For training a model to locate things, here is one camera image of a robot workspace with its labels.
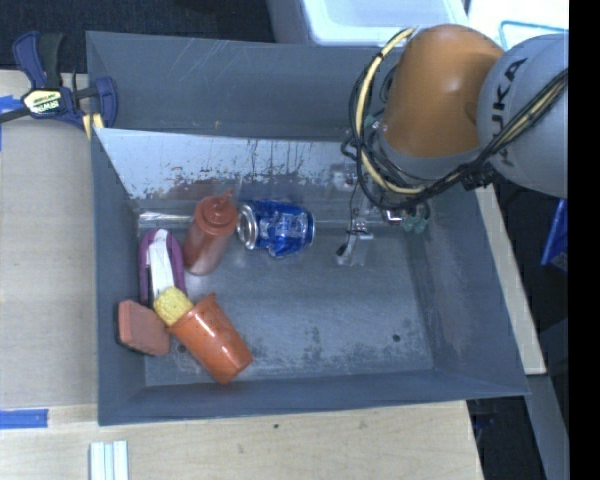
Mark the crushed blue drink can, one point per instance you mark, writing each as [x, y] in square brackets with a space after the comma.
[280, 228]

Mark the brown squeeze bottle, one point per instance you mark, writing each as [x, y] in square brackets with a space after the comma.
[210, 233]

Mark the orange plastic cup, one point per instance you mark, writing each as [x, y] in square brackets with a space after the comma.
[212, 340]

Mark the yellow toy corn cob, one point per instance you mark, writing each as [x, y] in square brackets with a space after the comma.
[172, 306]

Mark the red-brown flat block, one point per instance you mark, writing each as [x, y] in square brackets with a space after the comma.
[141, 328]

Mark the clear plastic packet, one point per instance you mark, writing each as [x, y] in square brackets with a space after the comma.
[162, 219]

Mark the purple and white stapler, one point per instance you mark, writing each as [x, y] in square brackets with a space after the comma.
[161, 263]

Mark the pale wood board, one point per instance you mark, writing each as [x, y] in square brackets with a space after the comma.
[45, 268]

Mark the grey metal bin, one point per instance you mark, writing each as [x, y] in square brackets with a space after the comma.
[330, 318]

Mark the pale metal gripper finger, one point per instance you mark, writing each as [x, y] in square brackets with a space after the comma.
[345, 250]
[364, 250]

